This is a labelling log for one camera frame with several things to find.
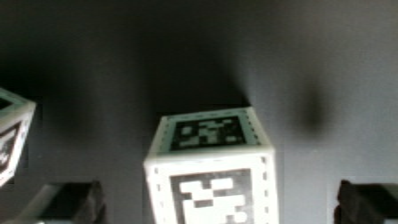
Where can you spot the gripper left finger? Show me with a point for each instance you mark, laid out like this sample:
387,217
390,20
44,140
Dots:
65,204

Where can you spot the white chair leg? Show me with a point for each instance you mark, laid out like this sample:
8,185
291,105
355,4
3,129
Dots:
209,169
16,113

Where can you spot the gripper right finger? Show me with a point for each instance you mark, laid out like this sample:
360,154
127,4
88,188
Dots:
366,203

